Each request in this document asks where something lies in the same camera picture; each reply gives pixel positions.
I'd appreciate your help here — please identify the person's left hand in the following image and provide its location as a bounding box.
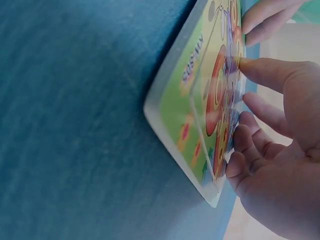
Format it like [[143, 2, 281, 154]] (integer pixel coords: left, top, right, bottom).
[[241, 0, 313, 48]]

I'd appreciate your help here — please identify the person's right hand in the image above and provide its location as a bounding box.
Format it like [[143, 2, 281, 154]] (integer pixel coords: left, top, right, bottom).
[[225, 57, 320, 240]]

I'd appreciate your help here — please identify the colourful cartoon jigsaw puzzle board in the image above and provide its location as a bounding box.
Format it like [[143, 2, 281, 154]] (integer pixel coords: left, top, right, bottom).
[[143, 0, 249, 209]]

